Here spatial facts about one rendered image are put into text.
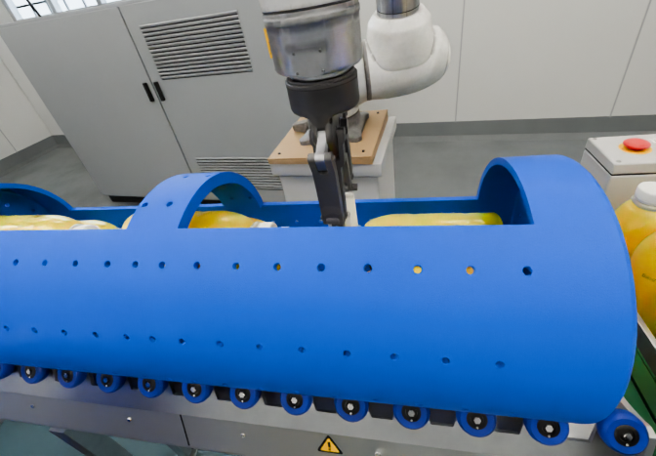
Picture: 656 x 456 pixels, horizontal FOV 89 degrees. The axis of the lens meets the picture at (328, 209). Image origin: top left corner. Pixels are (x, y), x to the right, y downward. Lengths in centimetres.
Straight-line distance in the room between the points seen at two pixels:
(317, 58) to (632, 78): 325
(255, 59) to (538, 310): 193
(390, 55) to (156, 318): 74
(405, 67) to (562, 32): 240
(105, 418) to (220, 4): 185
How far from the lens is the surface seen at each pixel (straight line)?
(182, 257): 37
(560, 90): 335
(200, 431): 65
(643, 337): 62
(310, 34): 32
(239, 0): 205
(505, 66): 321
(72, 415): 80
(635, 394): 66
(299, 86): 35
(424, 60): 92
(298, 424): 55
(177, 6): 226
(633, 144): 76
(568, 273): 32
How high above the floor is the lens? 142
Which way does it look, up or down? 35 degrees down
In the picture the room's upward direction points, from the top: 11 degrees counter-clockwise
